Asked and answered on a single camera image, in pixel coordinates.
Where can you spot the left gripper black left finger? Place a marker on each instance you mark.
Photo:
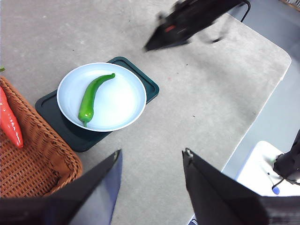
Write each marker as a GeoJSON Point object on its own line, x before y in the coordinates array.
{"type": "Point", "coordinates": [89, 194]}

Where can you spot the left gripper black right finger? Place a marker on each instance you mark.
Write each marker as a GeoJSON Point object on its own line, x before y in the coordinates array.
{"type": "Point", "coordinates": [218, 199]}

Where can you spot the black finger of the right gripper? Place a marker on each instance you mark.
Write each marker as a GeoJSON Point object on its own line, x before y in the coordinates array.
{"type": "Point", "coordinates": [166, 38]}

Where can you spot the long green chili pepper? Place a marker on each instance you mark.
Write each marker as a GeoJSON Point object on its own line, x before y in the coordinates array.
{"type": "Point", "coordinates": [90, 98]}

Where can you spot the glossy red chili pepper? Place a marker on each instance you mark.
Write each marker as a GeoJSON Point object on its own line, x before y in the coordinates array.
{"type": "Point", "coordinates": [10, 122]}

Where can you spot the dark teal rectangular tray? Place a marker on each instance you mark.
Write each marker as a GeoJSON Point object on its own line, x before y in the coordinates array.
{"type": "Point", "coordinates": [77, 140]}

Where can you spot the brown woven wicker basket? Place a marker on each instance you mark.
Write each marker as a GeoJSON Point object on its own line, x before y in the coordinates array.
{"type": "Point", "coordinates": [39, 145]}

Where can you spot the round light blue plate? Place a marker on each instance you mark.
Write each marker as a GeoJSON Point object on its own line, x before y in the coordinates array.
{"type": "Point", "coordinates": [117, 105]}

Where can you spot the black bent metal tube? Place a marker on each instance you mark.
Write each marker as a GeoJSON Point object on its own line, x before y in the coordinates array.
{"type": "Point", "coordinates": [248, 9]}

